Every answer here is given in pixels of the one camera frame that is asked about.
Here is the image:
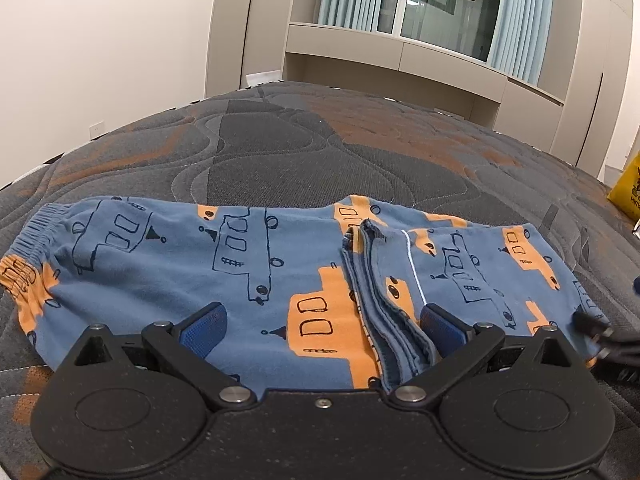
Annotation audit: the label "window with open sash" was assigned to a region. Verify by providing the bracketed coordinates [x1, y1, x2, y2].
[377, 0, 507, 62]

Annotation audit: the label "beige window seat cabinet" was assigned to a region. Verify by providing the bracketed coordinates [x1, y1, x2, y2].
[281, 21, 567, 155]

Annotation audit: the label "beige wardrobe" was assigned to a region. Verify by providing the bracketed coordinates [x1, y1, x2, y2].
[204, 0, 302, 102]
[549, 0, 640, 182]

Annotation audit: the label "blue pants with orange print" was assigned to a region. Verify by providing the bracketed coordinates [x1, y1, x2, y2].
[0, 194, 615, 394]

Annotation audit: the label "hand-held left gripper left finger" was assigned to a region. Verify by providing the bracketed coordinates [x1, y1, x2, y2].
[56, 302, 258, 412]

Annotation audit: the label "grey quilted mattress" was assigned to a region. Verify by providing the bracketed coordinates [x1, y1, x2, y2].
[0, 81, 640, 480]

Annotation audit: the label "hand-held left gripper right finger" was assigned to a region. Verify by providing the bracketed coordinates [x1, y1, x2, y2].
[389, 303, 588, 408]

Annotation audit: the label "yellow shopping bag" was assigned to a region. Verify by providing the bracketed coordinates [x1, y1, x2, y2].
[607, 154, 640, 220]

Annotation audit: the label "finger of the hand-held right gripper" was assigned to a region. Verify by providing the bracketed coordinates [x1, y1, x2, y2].
[570, 309, 640, 383]

